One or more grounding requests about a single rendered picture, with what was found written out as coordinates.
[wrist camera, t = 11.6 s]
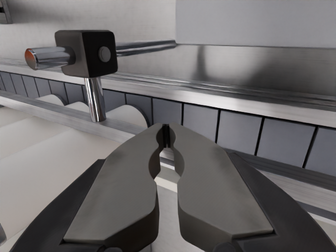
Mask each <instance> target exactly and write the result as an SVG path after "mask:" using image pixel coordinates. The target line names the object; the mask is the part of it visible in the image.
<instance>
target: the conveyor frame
mask: <svg viewBox="0 0 336 252"><path fill-rule="evenodd" d="M0 71H4V72H10V73H16V74H22V75H27V76H33V77H39V78H45V79H51V80H57V81H63V82H68V83H74V84H80V85H85V82H84V78H81V77H74V76H68V75H65V74H64V73H63V72H62V68H61V66H60V67H54V68H47V69H41V70H33V69H32V68H30V67H29V66H28V64H27V62H26V61H23V60H14V59H5V58H0ZM100 78H101V85H102V88H104V89H109V90H115V91H121V92H127V93H133V94H139V95H145V96H150V97H156V98H162V99H168V100H174V101H180V102H186V103H191V104H197V105H203V106H209V107H215V108H221V109H227V110H232V111H238V112H244V113H250V114H256V115H262V116H268V117H273V118H279V119H285V120H291V121H297V122H303V123H309V124H314V125H320V126H326V127H332V128H336V96H329V95H321V94H312V93H303V92H294V91H286V90H277V89H268V88H259V87H251V86H242V85H233V84H224V83H216V82H207V81H198V80H189V79H181V78H172V77H163V76H154V75H146V74H137V73H128V72H119V71H117V72H115V73H113V74H108V75H104V76H101V77H100ZM308 213H309V214H310V215H311V216H312V217H313V218H314V219H317V220H320V221H322V222H325V223H328V224H331V225H334V226H336V221H333V220H330V219H327V218H324V217H321V216H318V215H315V214H313V213H310V212H308Z"/></svg>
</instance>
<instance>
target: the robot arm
mask: <svg viewBox="0 0 336 252"><path fill-rule="evenodd" d="M167 145H168V148H170V149H171V150H172V151H173V152H174V170H175V172H176V173H177V174H178V175H179V176H180V179H179V180H178V182H177V207H178V220H179V228H180V234H181V236H182V238H183V239H184V240H185V241H187V242H188V243H190V244H192V245H194V246H196V247H197V248H199V249H201V250H203V251H205V252H336V245H335V244H334V243H333V241H332V240H331V239H330V237H329V236H328V235H327V234H326V232H325V231H324V230H323V229H322V228H321V226H320V225H319V224H318V223H317V222H316V221H315V220H314V219H313V217H312V216H311V215H310V214H309V213H308V212H307V211H306V210H305V209H304V208H303V207H302V206H301V205H300V204H299V203H298V202H297V201H295V200H294V199H293V198H292V197H291V196H290V195H289V194H287V193H286V192H285V191H284V190H282V189H281V188H280V187H279V186H277V185H276V184H275V183H273V182H272V181H271V180H270V179H268V178H267V177H266V176H265V175H263V174H262V173H261V172H259V171H258V170H257V169H256V168H254V167H253V166H252V165H250V164H249V163H248V162H247V161H245V160H244V159H243V158H241V157H240V156H239V155H238V154H236V153H235V152H233V153H228V152H227V151H225V150H224V149H223V148H222V147H220V146H219V145H218V144H216V143H215V142H213V141H212V140H210V139H209V138H207V137H205V136H203V135H201V134H199V133H197V132H195V131H193V130H191V129H188V128H186V127H184V126H182V125H180V124H178V123H176V122H171V123H169V124H163V123H156V124H154V125H152V126H150V127H149V128H147V129H145V130H144V131H142V132H140V133H138V134H137V135H135V136H133V137H132V138H130V139H128V140H127V141H125V142H124V143H122V144H121V145H120V146H119V147H117V148H116V149H115V150H114V151H113V152H112V153H111V154H110V155H108V156H107V157H106V158H105V159H98V160H97V161H95V162H94V163H93V164H92V165H91V166H90V167H89V168H88V169H87V170H86V171H84V172H83V173H82V174H81V175H80V176H79V177H78V178H77V179H76V180H75V181H73V182H72V183H71V184H70V185H69V186H68V187H67V188H66V189H65V190H64V191H62V192H61V193H60V194H59V195H58V196H57V197H56V198H55V199H54V200H53V201H52V202H50V203H49V204H48V205H47V206H46V207H45V208H44V209H43V210H42V211H41V212H40V213H39V215H38V216H37V217H36V218H35V219H34V220H33V221H32V222H31V223H30V225H29V226H28V227H27V228H26V229H25V231H24V232H23V233H22V234H21V236H20V237H19V238H18V240H17V241H16V242H15V244H14V245H13V246H12V248H11V249H10V251H9V252H139V251H141V250H142V249H144V248H145V247H147V246H148V245H150V244H151V243H153V242H154V241H155V240H156V238H157V236H158V233H159V219H160V210H159V200H158V190H157V183H156V182H155V181H154V180H155V178H156V176H157V175H158V174H159V173H160V171H161V163H160V153H161V151H162V150H163V149H164V148H166V146H167Z"/></svg>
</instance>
